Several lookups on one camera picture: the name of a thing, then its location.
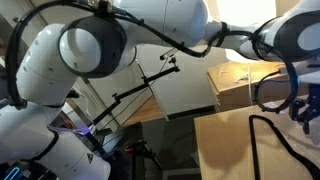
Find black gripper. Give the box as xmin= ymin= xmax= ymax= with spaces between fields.
xmin=289 ymin=84 xmax=320 ymax=135

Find band-aid strips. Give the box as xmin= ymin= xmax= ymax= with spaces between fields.
xmin=264 ymin=101 xmax=278 ymax=109

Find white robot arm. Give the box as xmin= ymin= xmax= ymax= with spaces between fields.
xmin=0 ymin=0 xmax=320 ymax=180

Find wooden dresser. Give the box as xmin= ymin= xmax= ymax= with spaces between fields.
xmin=206 ymin=60 xmax=311 ymax=114

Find black bag strap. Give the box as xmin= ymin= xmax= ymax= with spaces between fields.
xmin=248 ymin=114 xmax=320 ymax=180

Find black camera on boom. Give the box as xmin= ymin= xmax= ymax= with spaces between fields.
xmin=159 ymin=48 xmax=179 ymax=60

